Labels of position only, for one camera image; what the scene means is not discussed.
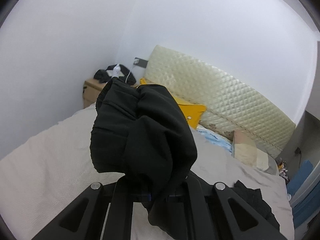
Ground black puffer jacket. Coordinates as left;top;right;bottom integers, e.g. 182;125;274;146
90;77;283;239

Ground light blue bed sheet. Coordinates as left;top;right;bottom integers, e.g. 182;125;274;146
196;125;233;155

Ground white spray bottle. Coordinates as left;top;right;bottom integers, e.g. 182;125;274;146
112;64;121;78

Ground black bag on nightstand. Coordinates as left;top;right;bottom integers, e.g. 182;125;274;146
93;64;137;86

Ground cream quilted headboard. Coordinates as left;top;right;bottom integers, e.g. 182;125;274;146
144;45;296;158

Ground wooden bedside table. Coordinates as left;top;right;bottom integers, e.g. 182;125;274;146
82;78;106;108

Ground beige and grey pillow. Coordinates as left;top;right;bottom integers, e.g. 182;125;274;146
232;131;278;175

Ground bottles on right nightstand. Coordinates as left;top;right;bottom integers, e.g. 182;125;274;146
276;158;289;182

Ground grey bed cover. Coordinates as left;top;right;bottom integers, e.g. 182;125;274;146
1;106;295;239

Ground blue padded chair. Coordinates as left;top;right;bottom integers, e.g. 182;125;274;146
286;160;313;197

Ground wall power socket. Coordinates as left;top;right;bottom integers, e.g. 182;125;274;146
133;57;148;68

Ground white charging cable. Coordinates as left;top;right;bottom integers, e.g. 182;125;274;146
124;60;139;84

